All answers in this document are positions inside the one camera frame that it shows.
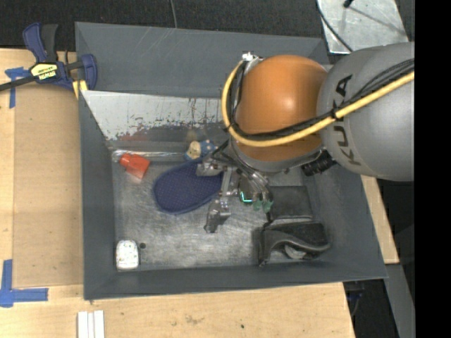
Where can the red-capped clear plastic bottle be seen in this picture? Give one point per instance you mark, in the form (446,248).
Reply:
(134,164)

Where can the dark blue slipper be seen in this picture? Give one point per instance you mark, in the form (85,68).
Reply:
(183,192)

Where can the blue and tan toy figure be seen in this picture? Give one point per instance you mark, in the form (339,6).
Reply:
(197,149)

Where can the small white box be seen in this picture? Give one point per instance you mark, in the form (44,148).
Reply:
(127,255)

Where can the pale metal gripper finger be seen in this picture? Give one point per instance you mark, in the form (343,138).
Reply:
(216,215)
(209,168)

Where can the grey metal bin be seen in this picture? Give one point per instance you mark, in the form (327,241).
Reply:
(176,238)

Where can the black shoe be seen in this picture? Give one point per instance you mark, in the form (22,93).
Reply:
(299,238)

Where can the black cylinder on white bracket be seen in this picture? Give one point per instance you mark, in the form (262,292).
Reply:
(317,165)

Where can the pale wood board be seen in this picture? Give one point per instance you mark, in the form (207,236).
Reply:
(46,188)

